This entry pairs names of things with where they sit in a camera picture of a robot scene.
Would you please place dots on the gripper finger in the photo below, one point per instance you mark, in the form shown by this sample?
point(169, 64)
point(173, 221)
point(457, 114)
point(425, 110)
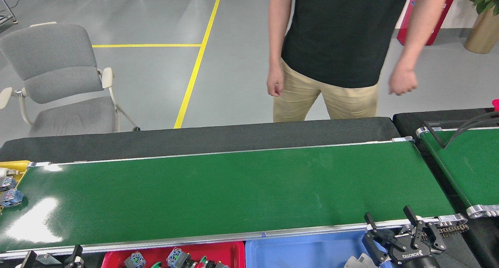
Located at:
point(76, 258)
point(29, 260)

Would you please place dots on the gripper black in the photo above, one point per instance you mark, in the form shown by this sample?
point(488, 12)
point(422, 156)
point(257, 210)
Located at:
point(415, 258)

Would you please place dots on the person's left forearm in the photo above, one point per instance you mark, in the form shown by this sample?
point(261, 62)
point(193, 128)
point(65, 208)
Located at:
point(417, 38)

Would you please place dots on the person's right forearm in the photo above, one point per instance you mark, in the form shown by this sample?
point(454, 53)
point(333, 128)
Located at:
point(277, 38)

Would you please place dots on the green feeder conveyor belt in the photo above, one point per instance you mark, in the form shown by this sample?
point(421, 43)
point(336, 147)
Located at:
point(475, 166)

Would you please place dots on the long green conveyor belt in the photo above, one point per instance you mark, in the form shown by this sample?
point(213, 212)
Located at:
point(234, 190)

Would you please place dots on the person's left hand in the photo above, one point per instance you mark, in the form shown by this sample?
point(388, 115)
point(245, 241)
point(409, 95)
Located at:
point(403, 79)

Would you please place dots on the person's right hand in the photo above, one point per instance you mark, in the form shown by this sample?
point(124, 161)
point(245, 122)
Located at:
point(275, 81)

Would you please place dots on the white tube with metal tip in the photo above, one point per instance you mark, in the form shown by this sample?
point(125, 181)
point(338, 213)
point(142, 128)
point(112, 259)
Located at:
point(7, 172)

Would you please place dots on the yellow plastic bin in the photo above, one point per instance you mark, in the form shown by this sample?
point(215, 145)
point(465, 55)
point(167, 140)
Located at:
point(21, 166)

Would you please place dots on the blue plastic bin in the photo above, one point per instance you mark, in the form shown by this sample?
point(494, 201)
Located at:
point(304, 252)

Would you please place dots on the red plastic bin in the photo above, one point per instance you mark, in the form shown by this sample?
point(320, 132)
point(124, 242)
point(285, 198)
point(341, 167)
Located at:
point(218, 250)

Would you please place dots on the grey office chair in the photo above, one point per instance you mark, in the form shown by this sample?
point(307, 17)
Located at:
point(58, 65)

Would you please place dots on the person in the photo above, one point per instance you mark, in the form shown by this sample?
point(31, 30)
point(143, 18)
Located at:
point(335, 34)

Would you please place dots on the potted plant with tan pot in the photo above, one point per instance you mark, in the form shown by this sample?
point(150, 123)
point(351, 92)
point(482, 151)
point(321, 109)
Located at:
point(483, 30)

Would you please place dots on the red fire extinguisher cabinet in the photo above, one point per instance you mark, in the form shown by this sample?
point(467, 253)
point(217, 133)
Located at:
point(448, 11)

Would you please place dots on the push button switch blue base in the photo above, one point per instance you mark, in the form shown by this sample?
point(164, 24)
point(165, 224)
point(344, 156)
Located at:
point(134, 260)
point(177, 257)

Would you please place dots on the black guide frame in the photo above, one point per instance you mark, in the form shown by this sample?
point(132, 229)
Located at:
point(433, 135)

